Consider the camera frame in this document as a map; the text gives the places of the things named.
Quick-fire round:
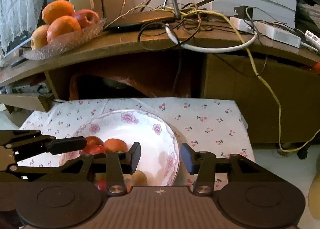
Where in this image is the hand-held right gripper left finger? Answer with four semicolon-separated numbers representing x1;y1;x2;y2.
59;142;141;196

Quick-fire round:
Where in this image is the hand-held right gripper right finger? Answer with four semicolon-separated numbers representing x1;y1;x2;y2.
180;143;269;196

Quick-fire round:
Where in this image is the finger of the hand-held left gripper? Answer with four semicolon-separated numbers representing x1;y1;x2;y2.
0;130;87;155
0;165;60;182

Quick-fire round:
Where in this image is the white floral plate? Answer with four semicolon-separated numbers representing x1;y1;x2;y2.
59;109;180;187

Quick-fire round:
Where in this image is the brown kiwi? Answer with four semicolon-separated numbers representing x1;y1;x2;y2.
131;170;147;186

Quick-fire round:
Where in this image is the small orange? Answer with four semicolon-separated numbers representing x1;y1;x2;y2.
104;138;128;154

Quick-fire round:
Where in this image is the red tomato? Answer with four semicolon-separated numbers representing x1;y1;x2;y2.
82;145;107;156
85;136;104;147

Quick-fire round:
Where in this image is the cherry print tablecloth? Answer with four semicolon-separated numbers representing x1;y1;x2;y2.
17;97;255;192

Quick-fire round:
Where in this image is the wooden television stand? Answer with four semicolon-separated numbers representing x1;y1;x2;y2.
0;19;320;144

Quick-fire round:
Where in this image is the glass fruit bowl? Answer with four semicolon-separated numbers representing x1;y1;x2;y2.
22;17;107;60

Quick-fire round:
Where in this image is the yellow apple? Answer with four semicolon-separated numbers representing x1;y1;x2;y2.
31;24;50;50

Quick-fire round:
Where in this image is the large orange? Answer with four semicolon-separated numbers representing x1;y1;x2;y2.
46;16;81;44
42;0;75;25

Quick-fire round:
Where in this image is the black router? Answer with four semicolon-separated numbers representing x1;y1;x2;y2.
107;0;218;31

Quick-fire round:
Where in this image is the white lace cloth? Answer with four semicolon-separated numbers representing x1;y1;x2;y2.
0;0;47;54

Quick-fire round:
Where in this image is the white power strip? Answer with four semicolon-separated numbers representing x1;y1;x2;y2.
230;16;302;48

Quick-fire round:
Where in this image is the black power adapter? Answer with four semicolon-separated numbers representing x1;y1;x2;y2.
234;5;253;18

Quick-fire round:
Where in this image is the small white device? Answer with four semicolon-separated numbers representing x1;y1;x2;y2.
304;30;320;52

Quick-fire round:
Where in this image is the yellow cable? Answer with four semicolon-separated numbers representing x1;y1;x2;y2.
179;10;320;152

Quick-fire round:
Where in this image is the thick white cable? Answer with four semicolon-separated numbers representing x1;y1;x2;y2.
165;24;258;53

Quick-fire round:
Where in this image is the black cable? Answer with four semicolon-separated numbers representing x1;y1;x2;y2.
138;21;181;50

